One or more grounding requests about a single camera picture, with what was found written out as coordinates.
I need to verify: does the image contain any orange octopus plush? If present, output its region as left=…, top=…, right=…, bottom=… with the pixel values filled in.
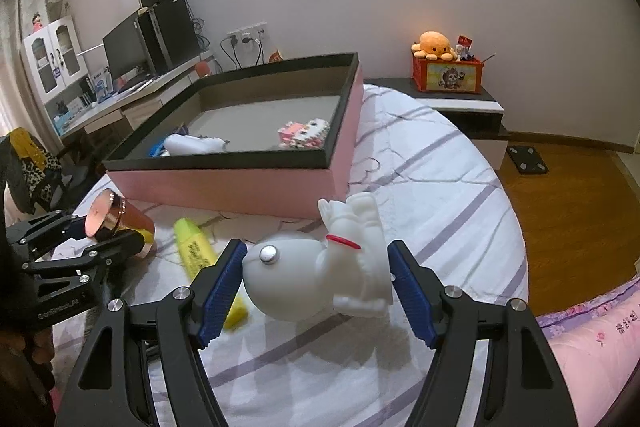
left=411, top=31, right=457, bottom=60

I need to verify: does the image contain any pink pillow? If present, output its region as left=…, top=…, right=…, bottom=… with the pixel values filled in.
left=535, top=274, right=640, bottom=427

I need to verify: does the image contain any person's left hand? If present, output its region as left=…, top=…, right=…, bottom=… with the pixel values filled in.
left=22, top=329, right=55, bottom=365

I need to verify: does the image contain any white drawer unit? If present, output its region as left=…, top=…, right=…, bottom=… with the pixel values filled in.
left=122, top=92, right=173, bottom=132

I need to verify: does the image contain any white figurine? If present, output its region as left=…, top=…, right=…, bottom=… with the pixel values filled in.
left=242, top=193, right=393, bottom=322

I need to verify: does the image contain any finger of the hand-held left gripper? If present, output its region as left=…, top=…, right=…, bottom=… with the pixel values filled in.
left=20, top=229, right=143, bottom=280
left=4, top=208, right=91, bottom=258

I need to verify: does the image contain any beige curtain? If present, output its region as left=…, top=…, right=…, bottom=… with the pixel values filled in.
left=0, top=0, right=51, bottom=138

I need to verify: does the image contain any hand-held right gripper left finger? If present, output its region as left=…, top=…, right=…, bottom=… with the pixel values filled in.
left=52, top=238, right=249, bottom=427

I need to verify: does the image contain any black monitor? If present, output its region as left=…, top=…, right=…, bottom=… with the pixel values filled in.
left=102, top=12, right=151, bottom=82

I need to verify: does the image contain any red storage box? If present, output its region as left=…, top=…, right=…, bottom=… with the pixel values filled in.
left=412, top=54, right=485, bottom=95

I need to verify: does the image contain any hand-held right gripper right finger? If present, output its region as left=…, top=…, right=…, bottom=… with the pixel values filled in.
left=387, top=239, right=581, bottom=427

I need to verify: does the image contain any rose gold jar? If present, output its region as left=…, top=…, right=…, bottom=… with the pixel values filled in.
left=84, top=188, right=157, bottom=257

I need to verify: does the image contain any yellow cloth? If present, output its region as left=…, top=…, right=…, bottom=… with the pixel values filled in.
left=7, top=128, right=48, bottom=168

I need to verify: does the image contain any black computer tower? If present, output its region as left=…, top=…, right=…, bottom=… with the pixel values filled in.
left=137, top=0, right=202, bottom=75

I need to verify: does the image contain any black keyboard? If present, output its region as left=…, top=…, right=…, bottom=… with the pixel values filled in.
left=117, top=77, right=153, bottom=95

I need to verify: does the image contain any white desk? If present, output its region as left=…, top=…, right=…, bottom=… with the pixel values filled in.
left=55, top=52, right=216, bottom=138

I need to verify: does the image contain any white glass-door cabinet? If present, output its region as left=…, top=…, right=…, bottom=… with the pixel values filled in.
left=20, top=16, right=83, bottom=95

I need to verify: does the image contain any yellow highlighter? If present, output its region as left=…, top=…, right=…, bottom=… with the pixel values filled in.
left=172, top=217, right=249, bottom=331

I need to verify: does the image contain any pink box with black rim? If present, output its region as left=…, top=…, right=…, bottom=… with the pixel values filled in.
left=102, top=52, right=364, bottom=218

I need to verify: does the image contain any blue box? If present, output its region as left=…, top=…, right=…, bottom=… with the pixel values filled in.
left=90, top=68, right=113, bottom=102

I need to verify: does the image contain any white wall socket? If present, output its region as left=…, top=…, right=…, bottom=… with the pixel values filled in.
left=226, top=23, right=268, bottom=44

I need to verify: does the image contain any office chair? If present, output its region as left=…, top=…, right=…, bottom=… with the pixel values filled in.
left=0, top=137, right=101, bottom=212

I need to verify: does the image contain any white cat-ear cup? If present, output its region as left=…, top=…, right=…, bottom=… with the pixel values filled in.
left=162, top=133, right=223, bottom=155

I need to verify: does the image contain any black bathroom scale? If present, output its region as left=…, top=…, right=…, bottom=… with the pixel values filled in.
left=506, top=146, right=550, bottom=175

